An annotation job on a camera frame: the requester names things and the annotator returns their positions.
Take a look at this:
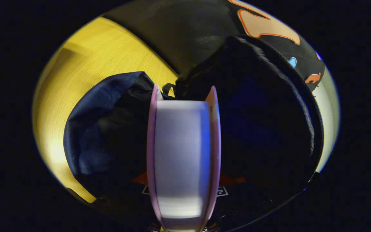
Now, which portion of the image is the blue schoolbag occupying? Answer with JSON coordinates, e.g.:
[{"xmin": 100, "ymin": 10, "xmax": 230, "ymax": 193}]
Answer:
[{"xmin": 63, "ymin": 35, "xmax": 325, "ymax": 207}]

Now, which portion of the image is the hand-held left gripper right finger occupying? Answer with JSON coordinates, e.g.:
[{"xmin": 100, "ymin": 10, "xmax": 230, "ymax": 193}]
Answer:
[{"xmin": 210, "ymin": 173, "xmax": 302, "ymax": 231}]

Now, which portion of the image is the pink cover book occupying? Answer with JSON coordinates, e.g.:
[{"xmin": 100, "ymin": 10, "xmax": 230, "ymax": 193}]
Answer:
[{"xmin": 146, "ymin": 84, "xmax": 222, "ymax": 232}]

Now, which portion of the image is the black backdrop cloth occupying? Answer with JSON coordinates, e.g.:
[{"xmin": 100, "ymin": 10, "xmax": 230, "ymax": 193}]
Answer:
[{"xmin": 103, "ymin": 0, "xmax": 326, "ymax": 91}]

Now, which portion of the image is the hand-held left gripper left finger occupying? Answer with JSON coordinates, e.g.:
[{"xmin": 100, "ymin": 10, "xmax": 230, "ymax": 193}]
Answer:
[{"xmin": 65, "ymin": 172, "xmax": 160, "ymax": 232}]

